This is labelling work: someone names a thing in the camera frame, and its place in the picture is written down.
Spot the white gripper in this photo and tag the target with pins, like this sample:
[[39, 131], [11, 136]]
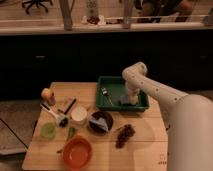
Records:
[[131, 90]]

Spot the blue yellow sponge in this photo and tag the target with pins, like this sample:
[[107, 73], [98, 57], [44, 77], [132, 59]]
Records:
[[127, 100]]

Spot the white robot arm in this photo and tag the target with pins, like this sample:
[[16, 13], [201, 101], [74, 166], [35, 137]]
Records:
[[190, 133]]

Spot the green plastic tray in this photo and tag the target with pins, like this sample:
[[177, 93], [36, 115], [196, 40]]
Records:
[[115, 86]]

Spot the metal spoon in tray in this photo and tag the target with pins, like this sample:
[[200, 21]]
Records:
[[105, 93]]

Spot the brown grape bunch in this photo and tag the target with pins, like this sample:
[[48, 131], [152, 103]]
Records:
[[125, 133]]

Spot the dark plate with napkin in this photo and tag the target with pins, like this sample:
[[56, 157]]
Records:
[[100, 122]]

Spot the white cup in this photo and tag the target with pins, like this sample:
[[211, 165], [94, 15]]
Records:
[[79, 115]]

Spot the black rectangular bar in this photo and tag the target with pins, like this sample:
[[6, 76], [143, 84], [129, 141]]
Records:
[[69, 107]]

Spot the green leaf vegetable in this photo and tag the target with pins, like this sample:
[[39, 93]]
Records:
[[71, 133]]

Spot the wooden cutting board table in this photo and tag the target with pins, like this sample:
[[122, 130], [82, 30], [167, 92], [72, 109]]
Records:
[[146, 150]]

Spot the orange plastic bowl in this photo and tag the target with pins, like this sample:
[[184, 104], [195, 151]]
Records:
[[76, 154]]

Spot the yellow apple toy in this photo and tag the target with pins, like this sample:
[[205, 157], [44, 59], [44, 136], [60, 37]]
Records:
[[48, 96]]

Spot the black office chair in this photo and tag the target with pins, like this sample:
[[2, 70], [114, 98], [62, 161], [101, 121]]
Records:
[[29, 3]]

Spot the white handled brush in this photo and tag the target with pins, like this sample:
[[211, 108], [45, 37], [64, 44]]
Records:
[[61, 119]]

